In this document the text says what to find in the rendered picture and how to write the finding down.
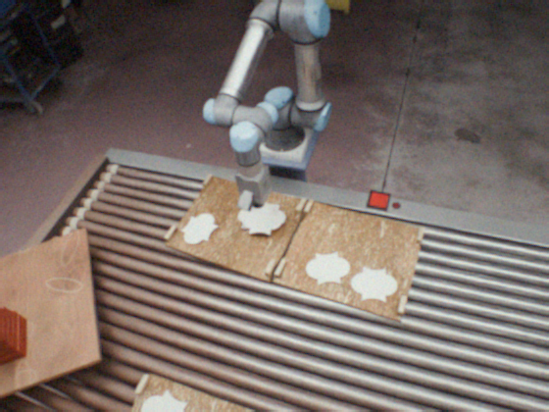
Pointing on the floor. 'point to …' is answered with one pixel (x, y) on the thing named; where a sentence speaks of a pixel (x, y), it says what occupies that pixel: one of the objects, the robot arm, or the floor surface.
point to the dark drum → (44, 10)
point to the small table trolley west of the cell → (36, 77)
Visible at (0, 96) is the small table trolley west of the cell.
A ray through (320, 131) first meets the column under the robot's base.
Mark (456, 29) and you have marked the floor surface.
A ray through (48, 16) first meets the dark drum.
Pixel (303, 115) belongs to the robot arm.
